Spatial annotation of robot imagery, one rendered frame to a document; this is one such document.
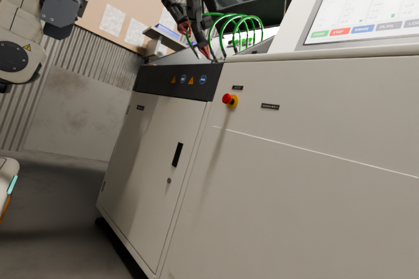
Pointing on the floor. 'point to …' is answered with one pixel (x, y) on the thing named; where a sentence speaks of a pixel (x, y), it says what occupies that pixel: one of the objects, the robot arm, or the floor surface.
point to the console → (306, 165)
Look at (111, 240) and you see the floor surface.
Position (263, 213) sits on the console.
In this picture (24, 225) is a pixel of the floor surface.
